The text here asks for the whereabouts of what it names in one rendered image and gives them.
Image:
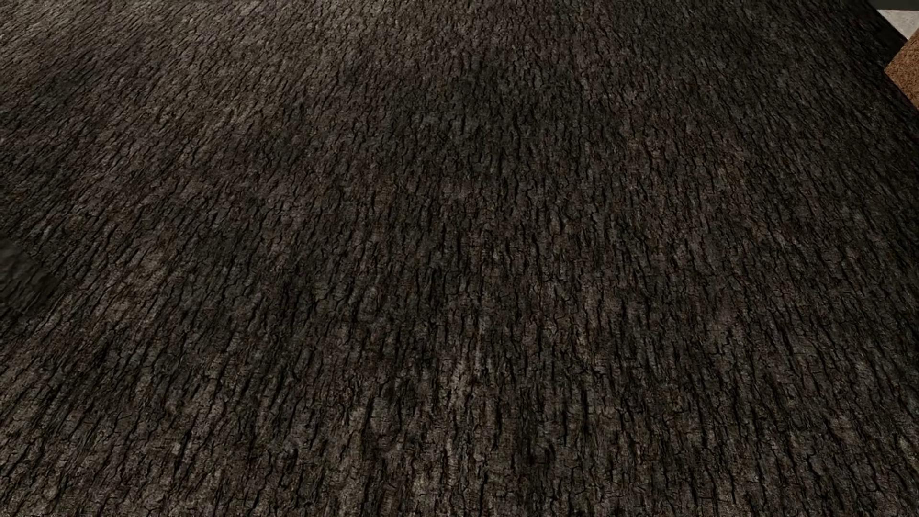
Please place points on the tan cork textured furniture block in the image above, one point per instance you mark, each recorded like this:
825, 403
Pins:
908, 72

